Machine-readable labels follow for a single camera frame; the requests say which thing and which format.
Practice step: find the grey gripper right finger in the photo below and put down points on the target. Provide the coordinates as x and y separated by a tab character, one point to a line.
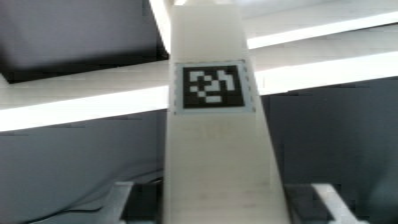
316	205

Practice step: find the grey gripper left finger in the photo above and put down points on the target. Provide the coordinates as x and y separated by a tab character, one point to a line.
132	204

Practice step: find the white desk leg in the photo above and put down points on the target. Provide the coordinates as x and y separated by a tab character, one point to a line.
222	187

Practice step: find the white desk top tray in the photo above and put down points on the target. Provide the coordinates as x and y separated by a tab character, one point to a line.
320	20

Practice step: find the white front fence bar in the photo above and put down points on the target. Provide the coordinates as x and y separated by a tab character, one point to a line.
329	60

